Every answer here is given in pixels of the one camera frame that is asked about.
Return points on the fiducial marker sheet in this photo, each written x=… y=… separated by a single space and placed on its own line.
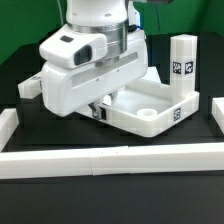
x=152 y=75

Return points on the white desk top tray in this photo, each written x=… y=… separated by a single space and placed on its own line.
x=145 y=108

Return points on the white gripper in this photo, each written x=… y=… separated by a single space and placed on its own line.
x=77 y=73

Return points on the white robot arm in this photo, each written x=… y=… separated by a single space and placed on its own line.
x=107 y=17

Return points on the white obstacle fence frame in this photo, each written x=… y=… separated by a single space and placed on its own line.
x=103 y=161

